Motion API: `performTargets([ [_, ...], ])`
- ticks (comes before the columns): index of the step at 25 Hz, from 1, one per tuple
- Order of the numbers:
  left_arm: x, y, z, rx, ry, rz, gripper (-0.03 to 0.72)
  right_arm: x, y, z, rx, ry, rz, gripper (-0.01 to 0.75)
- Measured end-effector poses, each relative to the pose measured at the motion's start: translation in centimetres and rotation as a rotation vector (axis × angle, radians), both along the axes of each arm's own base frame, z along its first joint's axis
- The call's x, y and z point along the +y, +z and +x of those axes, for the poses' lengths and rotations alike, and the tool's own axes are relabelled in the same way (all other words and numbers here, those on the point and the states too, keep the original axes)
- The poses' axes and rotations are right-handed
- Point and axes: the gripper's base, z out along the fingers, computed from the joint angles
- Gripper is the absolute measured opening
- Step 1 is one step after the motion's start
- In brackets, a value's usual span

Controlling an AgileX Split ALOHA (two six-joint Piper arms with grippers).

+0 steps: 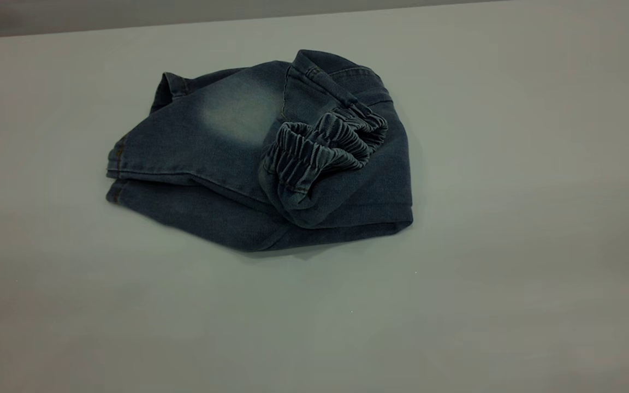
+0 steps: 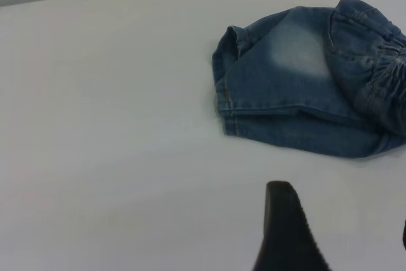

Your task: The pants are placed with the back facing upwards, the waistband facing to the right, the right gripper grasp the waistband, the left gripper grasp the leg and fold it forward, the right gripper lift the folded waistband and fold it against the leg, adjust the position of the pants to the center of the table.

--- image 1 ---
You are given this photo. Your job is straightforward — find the blue denim shorts with print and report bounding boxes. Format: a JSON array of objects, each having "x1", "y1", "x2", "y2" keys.
[{"x1": 105, "y1": 49, "x2": 414, "y2": 253}]

